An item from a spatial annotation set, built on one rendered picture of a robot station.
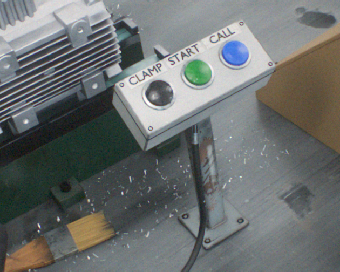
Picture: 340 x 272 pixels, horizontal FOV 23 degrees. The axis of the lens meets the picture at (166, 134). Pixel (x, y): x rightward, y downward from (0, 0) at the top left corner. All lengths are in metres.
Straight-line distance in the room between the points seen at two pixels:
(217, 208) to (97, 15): 0.29
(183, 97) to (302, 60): 0.28
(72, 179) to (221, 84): 0.35
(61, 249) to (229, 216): 0.23
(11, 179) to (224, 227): 0.29
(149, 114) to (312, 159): 0.36
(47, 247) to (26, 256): 0.03
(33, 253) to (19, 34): 0.29
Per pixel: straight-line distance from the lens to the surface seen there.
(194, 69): 0.89
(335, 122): 1.13
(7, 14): 1.01
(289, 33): 1.38
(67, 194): 1.14
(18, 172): 1.12
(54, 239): 1.11
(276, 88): 1.20
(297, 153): 1.17
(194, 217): 1.09
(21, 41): 1.01
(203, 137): 0.96
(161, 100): 0.87
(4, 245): 0.50
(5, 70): 0.99
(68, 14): 1.01
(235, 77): 0.90
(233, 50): 0.91
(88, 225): 1.11
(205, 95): 0.88
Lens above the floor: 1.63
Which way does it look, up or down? 43 degrees down
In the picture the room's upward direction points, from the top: 11 degrees counter-clockwise
